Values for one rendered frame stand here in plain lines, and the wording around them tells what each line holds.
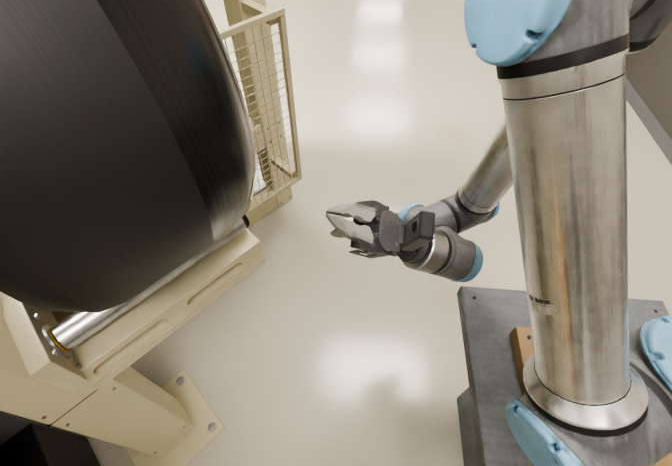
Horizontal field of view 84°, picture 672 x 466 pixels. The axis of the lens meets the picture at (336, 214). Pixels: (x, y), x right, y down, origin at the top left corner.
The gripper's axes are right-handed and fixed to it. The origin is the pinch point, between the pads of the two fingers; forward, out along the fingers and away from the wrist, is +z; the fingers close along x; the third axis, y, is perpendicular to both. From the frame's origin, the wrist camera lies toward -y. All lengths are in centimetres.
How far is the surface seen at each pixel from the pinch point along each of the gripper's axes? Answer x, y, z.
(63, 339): -23.4, 23.8, 29.5
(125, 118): -3.5, -13.7, 31.0
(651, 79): 154, 5, -222
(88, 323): -20.8, 23.1, 27.1
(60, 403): -37, 49, 26
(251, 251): -4.6, 21.3, 4.4
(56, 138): -6.8, -13.2, 34.7
